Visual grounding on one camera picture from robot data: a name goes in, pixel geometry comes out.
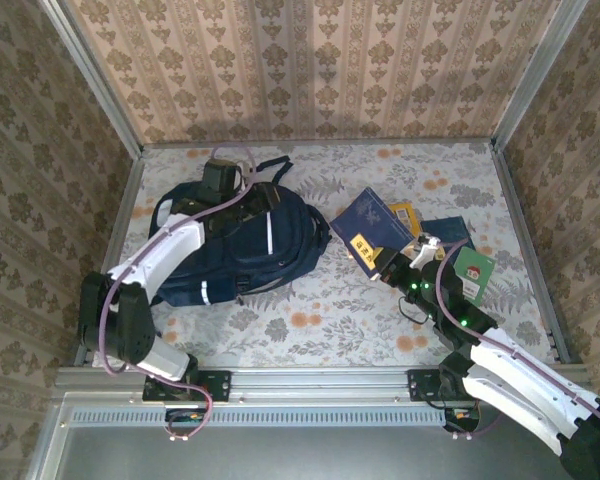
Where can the blue thread-bound book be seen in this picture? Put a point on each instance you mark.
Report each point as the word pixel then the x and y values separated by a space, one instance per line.
pixel 450 230
pixel 370 220

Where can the yellow paperback book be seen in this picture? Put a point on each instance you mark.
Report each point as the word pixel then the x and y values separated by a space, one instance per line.
pixel 404 215

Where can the green card with house print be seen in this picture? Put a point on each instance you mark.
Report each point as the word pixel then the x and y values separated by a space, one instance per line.
pixel 475 280

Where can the navy blue backpack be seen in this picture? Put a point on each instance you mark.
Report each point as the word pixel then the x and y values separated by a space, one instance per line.
pixel 280 240

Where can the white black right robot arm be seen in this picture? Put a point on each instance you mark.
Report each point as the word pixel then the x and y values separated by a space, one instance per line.
pixel 520 395

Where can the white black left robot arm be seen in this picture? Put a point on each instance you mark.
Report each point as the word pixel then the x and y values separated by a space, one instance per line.
pixel 155 255

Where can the floral print tablecloth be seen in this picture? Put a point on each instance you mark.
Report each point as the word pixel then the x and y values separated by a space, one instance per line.
pixel 305 325

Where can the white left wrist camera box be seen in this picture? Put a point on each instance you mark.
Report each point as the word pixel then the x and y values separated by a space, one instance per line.
pixel 239 180

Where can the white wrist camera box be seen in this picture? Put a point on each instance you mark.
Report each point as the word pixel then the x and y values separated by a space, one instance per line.
pixel 425 255
pixel 239 180

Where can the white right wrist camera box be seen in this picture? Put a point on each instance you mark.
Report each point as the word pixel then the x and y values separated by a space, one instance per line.
pixel 425 255

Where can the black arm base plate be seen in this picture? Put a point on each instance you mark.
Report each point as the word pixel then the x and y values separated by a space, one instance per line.
pixel 220 385
pixel 420 385

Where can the aluminium side rail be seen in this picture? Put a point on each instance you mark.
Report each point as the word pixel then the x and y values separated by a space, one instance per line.
pixel 530 250
pixel 121 215

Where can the aluminium back rail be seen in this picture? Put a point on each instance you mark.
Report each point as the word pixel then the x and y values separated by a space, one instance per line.
pixel 355 144

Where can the aluminium front rail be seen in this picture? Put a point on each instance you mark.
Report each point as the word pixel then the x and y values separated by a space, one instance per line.
pixel 320 382

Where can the aluminium frame post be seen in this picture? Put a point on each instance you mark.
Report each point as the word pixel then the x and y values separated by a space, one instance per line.
pixel 94 75
pixel 540 75

